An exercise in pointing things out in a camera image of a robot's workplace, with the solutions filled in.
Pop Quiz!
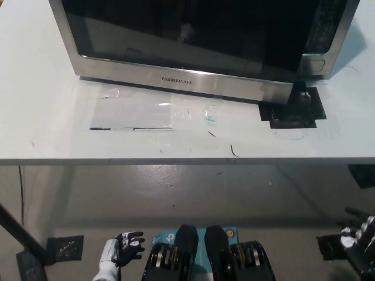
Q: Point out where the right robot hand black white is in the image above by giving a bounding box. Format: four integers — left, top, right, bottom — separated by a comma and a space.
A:
339, 207, 375, 256

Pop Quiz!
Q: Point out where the microwave door with dark glass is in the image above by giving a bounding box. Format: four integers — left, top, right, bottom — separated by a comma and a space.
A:
48, 0, 309, 105

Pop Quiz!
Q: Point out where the thin black cable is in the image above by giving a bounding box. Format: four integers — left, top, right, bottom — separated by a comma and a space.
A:
18, 165, 25, 229

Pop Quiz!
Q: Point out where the black square floor tape patch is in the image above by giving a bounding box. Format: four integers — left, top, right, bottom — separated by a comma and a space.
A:
46, 234, 84, 263

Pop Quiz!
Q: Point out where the black tape patch on table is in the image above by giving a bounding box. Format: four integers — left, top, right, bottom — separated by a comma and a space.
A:
258, 81, 328, 130

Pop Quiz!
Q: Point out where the dark grey floor mat piece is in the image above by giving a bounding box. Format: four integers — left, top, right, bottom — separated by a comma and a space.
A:
16, 250, 48, 281

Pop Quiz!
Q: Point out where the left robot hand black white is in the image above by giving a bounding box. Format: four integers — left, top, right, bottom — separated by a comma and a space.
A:
115, 231, 146, 268

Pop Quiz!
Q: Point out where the black table leg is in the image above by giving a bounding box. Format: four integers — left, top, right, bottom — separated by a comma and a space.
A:
0, 201, 52, 266

